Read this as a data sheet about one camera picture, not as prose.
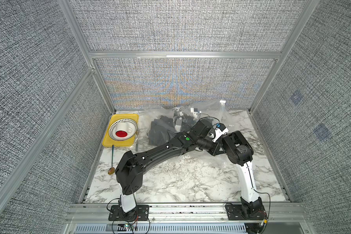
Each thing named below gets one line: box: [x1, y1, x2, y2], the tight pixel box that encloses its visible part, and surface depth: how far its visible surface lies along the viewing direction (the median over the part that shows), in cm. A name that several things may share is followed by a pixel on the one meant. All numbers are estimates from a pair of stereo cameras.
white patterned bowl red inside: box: [108, 117, 138, 141], surface depth 105 cm
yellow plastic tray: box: [101, 114, 139, 147], surface depth 102 cm
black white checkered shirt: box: [172, 107, 196, 133], surface depth 87 cm
